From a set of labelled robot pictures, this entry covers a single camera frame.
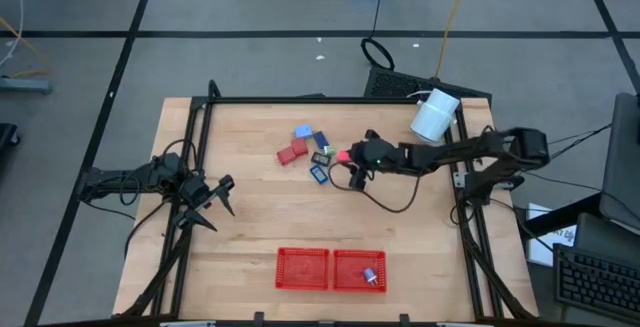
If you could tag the black desk bar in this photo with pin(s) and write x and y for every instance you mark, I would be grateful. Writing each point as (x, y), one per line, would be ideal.
(560, 216)

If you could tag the white cylindrical device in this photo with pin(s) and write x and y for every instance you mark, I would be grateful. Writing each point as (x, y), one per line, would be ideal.
(435, 115)

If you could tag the light blue wall charger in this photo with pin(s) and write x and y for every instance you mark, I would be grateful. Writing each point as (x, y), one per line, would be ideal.
(303, 131)

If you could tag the grey monitor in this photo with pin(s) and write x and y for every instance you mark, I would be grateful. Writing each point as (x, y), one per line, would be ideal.
(622, 167)

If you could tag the small green charger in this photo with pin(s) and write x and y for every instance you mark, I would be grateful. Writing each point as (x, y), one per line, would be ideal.
(330, 149)

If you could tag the white paper sheet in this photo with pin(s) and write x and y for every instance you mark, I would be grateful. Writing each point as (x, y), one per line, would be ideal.
(542, 254)

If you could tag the dark grey monitor base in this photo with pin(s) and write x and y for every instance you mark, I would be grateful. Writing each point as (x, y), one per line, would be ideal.
(600, 237)

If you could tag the red block pair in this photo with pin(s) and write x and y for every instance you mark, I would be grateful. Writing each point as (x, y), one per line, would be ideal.
(286, 156)

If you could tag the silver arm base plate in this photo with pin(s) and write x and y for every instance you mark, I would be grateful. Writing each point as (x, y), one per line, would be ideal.
(460, 181)

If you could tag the black table edge clamp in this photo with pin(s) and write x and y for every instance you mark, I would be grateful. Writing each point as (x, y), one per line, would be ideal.
(258, 318)
(404, 318)

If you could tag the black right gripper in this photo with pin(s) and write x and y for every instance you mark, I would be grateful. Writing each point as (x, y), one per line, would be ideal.
(377, 157)

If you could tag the black perforated box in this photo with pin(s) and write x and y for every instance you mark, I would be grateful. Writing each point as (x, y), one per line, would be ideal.
(395, 84)

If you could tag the black computer keyboard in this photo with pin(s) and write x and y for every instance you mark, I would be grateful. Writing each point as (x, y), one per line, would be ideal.
(595, 282)

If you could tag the small purple plug charger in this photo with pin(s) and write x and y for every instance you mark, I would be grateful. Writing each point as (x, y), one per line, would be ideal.
(370, 275)

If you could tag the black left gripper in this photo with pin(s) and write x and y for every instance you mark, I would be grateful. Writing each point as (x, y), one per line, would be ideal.
(195, 189)

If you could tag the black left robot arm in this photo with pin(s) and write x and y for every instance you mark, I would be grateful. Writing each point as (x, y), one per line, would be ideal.
(115, 179)

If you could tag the grey floor base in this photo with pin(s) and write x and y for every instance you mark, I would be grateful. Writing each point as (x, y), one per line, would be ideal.
(25, 86)

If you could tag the black aluminium table frame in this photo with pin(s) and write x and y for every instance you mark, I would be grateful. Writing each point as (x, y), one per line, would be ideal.
(325, 100)

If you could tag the small red cube charger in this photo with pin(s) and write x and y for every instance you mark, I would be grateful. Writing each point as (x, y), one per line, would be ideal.
(343, 156)

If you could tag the small blue-framed digital display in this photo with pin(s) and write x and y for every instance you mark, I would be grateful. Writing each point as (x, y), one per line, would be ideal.
(318, 174)

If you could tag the small black digital display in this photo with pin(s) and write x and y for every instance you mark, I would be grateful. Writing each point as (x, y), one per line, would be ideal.
(321, 159)

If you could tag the red slotted plastic basket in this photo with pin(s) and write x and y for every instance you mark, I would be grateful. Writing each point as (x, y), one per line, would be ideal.
(302, 269)
(350, 271)

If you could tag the navy blue rectangular block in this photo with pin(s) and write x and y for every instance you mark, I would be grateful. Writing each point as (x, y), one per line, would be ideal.
(321, 140)

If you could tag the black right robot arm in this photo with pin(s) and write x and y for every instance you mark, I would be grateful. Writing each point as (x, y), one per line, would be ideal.
(450, 152)

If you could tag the black floor object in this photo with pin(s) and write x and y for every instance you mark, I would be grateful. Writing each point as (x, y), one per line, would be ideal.
(6, 137)

